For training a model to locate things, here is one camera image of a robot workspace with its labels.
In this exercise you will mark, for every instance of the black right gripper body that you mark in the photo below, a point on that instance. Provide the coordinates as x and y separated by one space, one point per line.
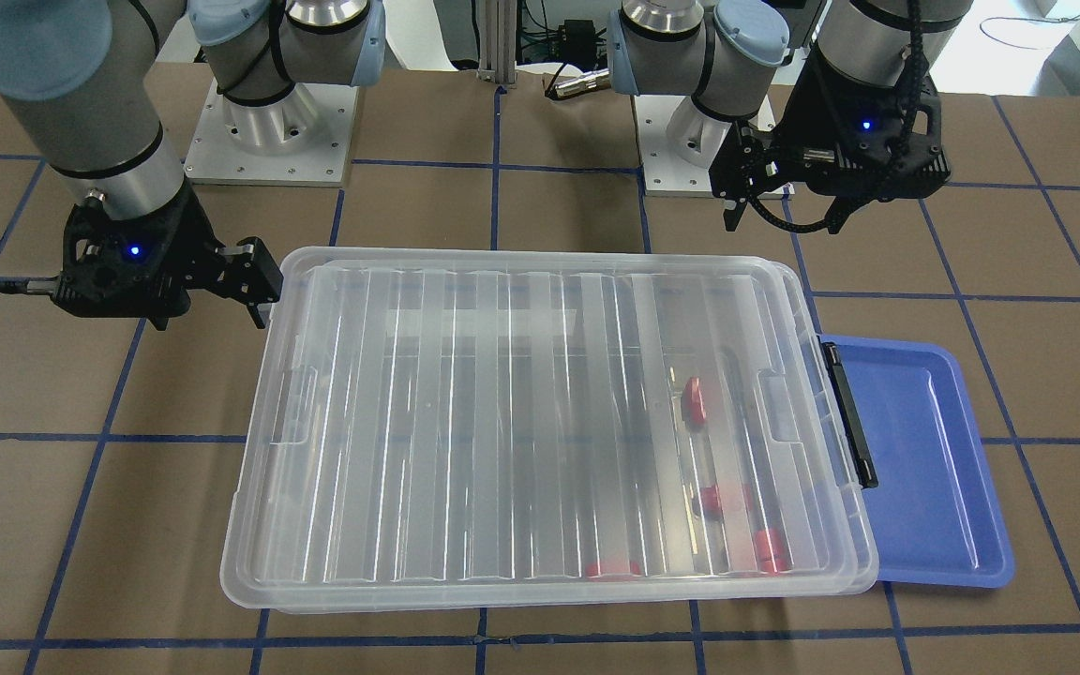
193 246

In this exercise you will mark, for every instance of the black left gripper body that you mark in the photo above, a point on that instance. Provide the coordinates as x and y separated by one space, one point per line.
801 117

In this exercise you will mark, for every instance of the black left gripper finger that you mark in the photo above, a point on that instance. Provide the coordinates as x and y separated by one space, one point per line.
733 212

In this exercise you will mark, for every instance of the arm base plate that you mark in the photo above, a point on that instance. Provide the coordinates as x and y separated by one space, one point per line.
304 140
677 143

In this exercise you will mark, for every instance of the clear plastic storage box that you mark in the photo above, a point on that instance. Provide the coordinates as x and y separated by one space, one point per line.
821 450

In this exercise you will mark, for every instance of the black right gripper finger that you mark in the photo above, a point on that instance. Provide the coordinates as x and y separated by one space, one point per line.
250 276

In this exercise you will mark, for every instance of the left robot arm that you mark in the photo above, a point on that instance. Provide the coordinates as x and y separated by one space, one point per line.
724 57

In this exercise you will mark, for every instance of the blue plastic tray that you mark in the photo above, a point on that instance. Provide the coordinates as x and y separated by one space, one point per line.
935 514

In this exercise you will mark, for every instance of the clear plastic box lid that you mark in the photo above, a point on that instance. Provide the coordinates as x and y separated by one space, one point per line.
540 422

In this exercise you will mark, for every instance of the red block under lid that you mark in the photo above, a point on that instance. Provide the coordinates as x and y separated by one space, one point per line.
611 569

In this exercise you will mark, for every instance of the black box latch handle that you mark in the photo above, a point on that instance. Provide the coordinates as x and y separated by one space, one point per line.
859 448

